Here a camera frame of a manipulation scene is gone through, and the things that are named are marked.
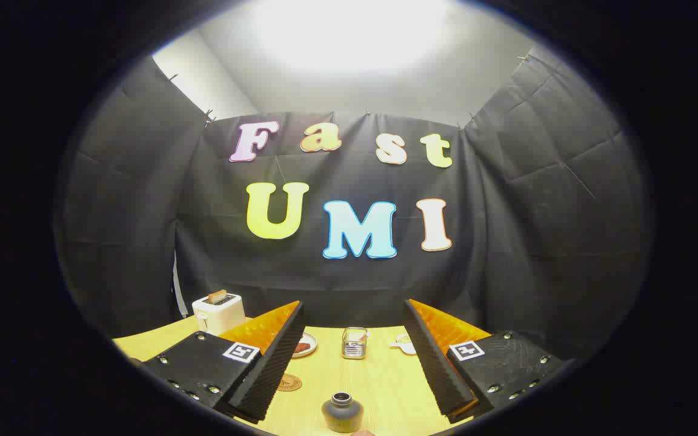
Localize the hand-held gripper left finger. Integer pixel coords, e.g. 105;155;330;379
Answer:
142;300;306;424

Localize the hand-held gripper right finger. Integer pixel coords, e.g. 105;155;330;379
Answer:
402;299;568;424

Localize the silver bottle with green label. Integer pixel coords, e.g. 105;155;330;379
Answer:
321;392;365;434

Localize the white divided sauce dish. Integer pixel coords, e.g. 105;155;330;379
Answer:
389;333;417;355

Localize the white round plate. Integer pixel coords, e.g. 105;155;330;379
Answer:
290;331;318;359

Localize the wooden table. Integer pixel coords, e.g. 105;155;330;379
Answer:
113;315;477;436

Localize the white toaster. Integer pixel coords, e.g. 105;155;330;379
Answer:
191;292;247;336

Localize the metal wire holder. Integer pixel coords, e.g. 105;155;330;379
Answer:
342;327;369;360

